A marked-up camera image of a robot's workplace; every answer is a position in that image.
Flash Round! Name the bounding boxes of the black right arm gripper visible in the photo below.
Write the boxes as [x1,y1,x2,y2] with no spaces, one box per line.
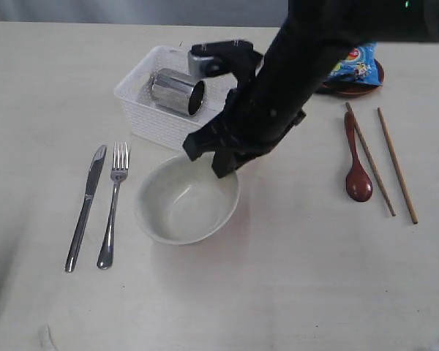
[182,78,307,178]

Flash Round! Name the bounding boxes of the white perforated plastic basket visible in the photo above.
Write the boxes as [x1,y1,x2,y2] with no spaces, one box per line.
[114,45,236,151]

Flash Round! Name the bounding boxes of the white floral ceramic bowl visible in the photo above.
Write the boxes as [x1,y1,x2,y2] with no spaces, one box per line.
[135,154,240,246]

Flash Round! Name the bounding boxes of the silver foil packet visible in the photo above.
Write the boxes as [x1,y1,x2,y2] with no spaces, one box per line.
[151,68,206,117]

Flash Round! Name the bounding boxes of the silver metal fork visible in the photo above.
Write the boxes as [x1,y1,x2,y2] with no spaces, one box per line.
[97,142,130,270]

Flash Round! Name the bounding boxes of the silver table knife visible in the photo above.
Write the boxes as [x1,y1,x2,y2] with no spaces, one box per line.
[64,145,107,273]

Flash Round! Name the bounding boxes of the dark brown round plate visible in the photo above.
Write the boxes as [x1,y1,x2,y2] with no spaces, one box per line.
[315,59,385,98]

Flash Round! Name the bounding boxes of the wooden chopstick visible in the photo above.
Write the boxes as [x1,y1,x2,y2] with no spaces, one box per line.
[377,107,419,224]
[345,102,396,216]

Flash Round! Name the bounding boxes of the brown wooden spoon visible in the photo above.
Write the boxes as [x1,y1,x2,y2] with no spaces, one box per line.
[344,112,372,203]

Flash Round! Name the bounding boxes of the blue chips snack bag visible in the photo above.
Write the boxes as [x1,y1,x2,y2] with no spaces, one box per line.
[326,42,381,86]

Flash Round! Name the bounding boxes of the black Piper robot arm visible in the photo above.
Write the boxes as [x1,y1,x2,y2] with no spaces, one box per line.
[183,1,439,178]

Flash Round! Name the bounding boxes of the grey backdrop curtain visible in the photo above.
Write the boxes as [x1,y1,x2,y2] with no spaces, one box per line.
[0,0,288,27]

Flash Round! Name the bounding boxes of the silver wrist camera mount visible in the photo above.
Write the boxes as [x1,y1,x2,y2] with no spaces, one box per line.
[187,39,263,80]

